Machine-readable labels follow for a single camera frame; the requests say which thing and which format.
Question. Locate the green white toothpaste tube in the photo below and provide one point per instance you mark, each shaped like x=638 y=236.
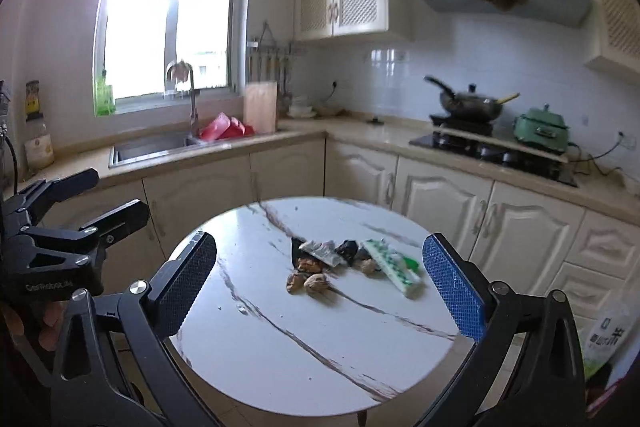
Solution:
x=392 y=269

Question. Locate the walnut shell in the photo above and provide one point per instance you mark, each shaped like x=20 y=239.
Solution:
x=317 y=284
x=294 y=283
x=307 y=265
x=370 y=267

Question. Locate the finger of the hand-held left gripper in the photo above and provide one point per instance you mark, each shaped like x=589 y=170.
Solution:
x=120 y=219
x=60 y=189

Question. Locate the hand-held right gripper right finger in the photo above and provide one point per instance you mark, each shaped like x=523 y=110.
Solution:
x=452 y=287

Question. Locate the beige kitchen countertop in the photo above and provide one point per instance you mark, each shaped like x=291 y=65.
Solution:
x=350 y=129

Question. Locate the white printed sachet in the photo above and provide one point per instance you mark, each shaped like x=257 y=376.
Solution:
x=322 y=253

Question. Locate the red plastic basket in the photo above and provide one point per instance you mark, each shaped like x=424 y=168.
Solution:
x=222 y=127

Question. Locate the cream base cabinets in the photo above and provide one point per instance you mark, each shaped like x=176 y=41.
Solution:
x=440 y=202

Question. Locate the black snack wrapper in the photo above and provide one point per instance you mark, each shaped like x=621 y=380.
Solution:
x=347 y=249
x=296 y=247

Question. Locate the wooden cutting board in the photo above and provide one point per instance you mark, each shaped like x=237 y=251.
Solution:
x=261 y=107

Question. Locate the steel kitchen faucet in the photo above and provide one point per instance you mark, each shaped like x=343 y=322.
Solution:
x=193 y=107

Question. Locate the long wooden board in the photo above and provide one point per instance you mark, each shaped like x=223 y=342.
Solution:
x=530 y=150

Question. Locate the stainless steel sink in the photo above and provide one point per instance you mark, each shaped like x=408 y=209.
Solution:
x=150 y=147

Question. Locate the yellow label bottle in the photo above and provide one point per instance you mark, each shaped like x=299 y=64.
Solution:
x=32 y=99

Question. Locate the cream lattice door cabinet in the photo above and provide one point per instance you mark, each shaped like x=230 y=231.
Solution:
x=617 y=27
x=357 y=2

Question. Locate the white green rice bag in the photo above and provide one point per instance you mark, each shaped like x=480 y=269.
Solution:
x=605 y=332

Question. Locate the person's left hand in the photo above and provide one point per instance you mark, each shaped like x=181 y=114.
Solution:
x=50 y=322

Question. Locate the brown rag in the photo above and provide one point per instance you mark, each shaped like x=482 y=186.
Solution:
x=179 y=69

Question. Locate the green dish soap bottle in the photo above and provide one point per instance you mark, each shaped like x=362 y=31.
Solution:
x=105 y=99

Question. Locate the steel wok with lid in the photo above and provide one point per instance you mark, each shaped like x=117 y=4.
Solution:
x=467 y=104

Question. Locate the black induction cooker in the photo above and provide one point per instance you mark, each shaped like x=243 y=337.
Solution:
x=450 y=121

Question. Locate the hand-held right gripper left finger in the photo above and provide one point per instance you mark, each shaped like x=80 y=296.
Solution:
x=192 y=279

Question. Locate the black gas stove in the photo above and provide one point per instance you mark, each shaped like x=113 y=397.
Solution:
x=450 y=146

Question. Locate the glass jar with label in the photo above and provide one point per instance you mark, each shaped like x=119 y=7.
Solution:
x=39 y=149

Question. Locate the green electric pot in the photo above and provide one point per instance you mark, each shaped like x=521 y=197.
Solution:
x=542 y=129

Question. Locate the sliding glass window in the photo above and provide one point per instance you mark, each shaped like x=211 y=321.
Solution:
x=150 y=7

